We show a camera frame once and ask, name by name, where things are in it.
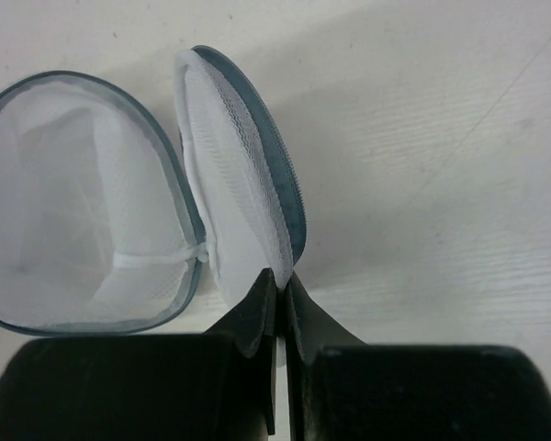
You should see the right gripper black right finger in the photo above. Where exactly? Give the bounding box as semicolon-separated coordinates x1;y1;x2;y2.
284;277;551;440

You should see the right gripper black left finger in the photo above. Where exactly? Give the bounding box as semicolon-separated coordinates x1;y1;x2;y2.
0;269;277;440

